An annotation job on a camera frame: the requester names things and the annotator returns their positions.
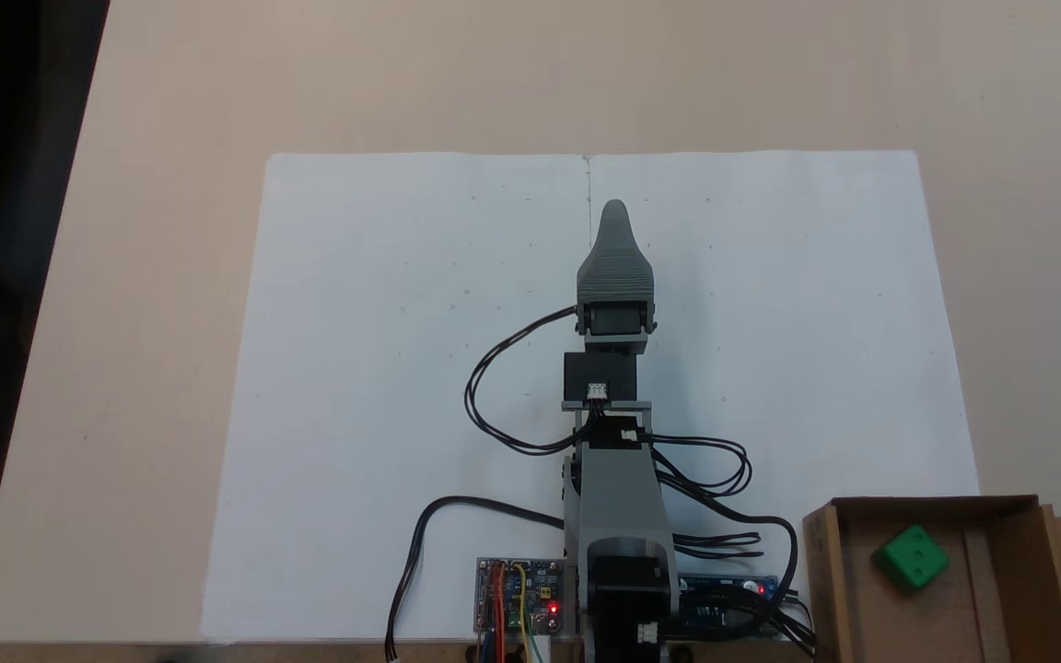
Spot green dice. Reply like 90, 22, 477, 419
873, 525, 950, 593

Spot circuit board with coloured wires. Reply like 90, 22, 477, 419
473, 556, 568, 638

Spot brown cardboard box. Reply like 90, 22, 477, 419
802, 494, 1061, 663

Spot black cable on table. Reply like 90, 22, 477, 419
386, 496, 568, 662

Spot blue circuit board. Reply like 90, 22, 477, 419
676, 573, 785, 641

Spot white paper sheet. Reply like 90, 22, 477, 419
201, 152, 592, 644
586, 149, 981, 642

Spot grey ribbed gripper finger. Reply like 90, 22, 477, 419
577, 198, 657, 305

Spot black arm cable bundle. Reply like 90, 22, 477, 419
648, 436, 815, 650

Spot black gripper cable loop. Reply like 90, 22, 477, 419
464, 307, 583, 455

